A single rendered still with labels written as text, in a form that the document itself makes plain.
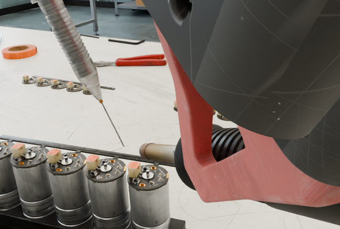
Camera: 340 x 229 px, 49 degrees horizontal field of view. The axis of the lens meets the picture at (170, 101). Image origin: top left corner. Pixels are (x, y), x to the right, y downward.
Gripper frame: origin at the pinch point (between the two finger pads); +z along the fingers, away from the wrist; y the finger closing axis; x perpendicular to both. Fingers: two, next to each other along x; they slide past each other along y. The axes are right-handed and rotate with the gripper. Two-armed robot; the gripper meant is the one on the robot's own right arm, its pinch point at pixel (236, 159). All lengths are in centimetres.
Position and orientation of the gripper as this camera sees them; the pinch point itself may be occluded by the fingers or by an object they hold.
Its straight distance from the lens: 12.1
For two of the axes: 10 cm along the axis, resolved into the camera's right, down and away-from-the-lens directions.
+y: -8.9, 2.1, -4.0
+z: -2.0, 6.3, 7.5
